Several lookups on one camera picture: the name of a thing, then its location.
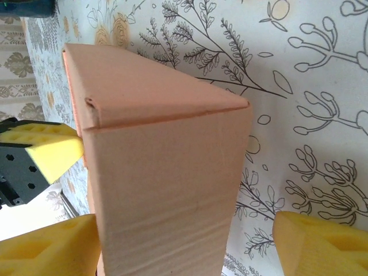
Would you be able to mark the floral print table cover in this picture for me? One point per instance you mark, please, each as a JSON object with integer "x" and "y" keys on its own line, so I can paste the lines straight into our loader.
{"x": 287, "y": 143}

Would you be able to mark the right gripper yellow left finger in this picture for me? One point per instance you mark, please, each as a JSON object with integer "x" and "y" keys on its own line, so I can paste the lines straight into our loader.
{"x": 43, "y": 253}

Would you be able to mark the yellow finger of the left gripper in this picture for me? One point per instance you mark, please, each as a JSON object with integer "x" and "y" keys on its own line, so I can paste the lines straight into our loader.
{"x": 54, "y": 152}

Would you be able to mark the dark blue enamel mug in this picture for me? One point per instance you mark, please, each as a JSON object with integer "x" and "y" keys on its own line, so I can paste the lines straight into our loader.
{"x": 28, "y": 7}

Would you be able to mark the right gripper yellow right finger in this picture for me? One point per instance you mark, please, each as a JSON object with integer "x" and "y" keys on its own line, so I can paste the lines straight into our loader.
{"x": 325, "y": 250}

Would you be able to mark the brown cardboard mailer box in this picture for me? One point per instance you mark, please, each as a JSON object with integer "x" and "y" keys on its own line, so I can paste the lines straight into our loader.
{"x": 161, "y": 172}

